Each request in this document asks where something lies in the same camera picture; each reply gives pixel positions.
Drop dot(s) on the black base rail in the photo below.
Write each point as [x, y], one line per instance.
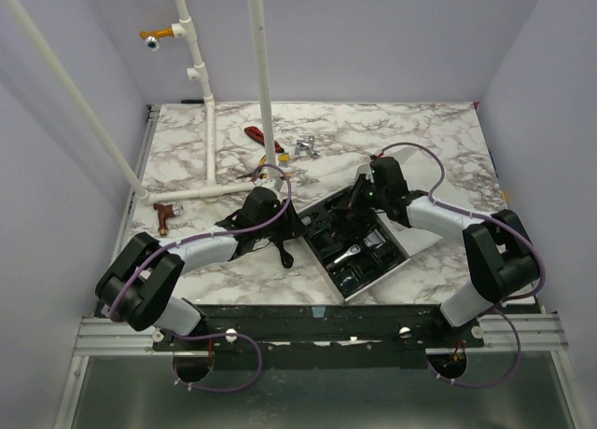
[236, 337]

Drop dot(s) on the yellow wire brush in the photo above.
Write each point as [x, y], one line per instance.
[283, 159]

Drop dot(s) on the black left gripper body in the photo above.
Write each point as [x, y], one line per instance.
[282, 228]

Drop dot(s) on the red black utility knife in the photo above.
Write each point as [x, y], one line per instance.
[256, 135]

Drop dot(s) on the white PVC pipe frame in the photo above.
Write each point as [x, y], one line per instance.
[184, 28]

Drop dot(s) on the chrome faucet fitting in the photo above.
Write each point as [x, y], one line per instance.
[307, 146]

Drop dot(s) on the orange faucet on pipe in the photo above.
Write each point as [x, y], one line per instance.
[152, 38]

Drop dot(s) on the white hair clipper kit box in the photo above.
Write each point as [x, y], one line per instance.
[331, 230]

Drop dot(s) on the brown garden faucet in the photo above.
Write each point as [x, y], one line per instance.
[164, 213]

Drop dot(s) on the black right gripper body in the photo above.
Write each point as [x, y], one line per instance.
[356, 194]

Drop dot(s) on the yellow handled pliers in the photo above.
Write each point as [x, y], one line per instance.
[262, 173]

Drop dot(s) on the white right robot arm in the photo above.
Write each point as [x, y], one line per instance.
[500, 259]

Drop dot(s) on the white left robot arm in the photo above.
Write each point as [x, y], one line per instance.
[139, 284]

